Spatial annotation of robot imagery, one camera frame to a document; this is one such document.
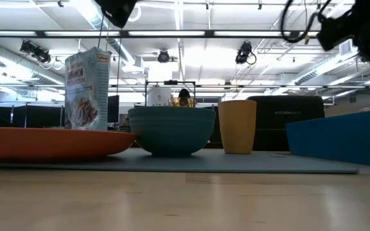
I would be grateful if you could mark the green bowl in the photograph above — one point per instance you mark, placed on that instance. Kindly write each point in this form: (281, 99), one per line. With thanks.
(172, 130)

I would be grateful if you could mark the yellow cup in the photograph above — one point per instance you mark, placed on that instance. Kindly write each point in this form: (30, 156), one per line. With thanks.
(237, 126)

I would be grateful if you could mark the light blue cereal box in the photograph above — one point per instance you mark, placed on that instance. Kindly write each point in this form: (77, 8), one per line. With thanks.
(87, 90)

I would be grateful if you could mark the orange plate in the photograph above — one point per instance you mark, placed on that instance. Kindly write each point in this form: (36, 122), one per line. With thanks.
(50, 142)

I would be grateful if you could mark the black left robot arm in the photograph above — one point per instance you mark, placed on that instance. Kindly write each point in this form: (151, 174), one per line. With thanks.
(117, 11)

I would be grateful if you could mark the white cylinder container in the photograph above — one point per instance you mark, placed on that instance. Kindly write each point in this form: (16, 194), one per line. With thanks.
(159, 97)

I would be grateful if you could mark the blue placemat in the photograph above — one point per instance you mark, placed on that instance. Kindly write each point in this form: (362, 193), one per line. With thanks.
(204, 163)

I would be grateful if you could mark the black ceiling spotlight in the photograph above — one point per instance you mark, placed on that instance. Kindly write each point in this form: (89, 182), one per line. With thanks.
(35, 51)
(163, 56)
(244, 53)

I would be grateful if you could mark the black computer monitor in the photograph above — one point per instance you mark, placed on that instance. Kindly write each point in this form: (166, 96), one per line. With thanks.
(113, 109)

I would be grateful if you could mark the black toaster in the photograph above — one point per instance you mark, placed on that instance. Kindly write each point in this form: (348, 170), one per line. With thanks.
(284, 128)

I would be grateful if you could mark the blue plastic tray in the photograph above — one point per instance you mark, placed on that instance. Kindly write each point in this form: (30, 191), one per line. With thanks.
(342, 138)

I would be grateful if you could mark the thin black metal cart frame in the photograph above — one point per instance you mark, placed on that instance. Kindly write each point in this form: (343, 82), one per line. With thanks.
(170, 82)

